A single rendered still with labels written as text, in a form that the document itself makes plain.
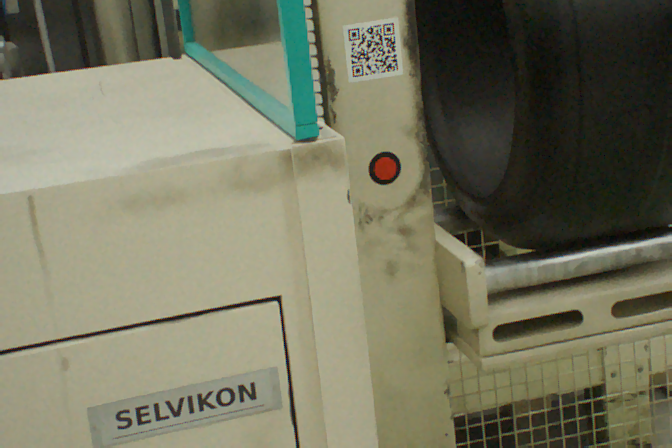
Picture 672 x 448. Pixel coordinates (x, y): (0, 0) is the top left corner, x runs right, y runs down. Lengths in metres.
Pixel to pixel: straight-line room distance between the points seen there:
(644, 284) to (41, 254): 1.03
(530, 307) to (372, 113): 0.33
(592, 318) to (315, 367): 0.80
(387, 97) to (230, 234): 0.75
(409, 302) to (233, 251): 0.82
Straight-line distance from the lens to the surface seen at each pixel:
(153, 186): 1.00
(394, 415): 1.87
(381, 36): 1.73
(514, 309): 1.77
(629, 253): 1.84
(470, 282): 1.72
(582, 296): 1.81
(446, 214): 2.03
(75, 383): 1.03
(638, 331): 1.86
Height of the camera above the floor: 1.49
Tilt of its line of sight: 15 degrees down
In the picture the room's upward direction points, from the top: 6 degrees counter-clockwise
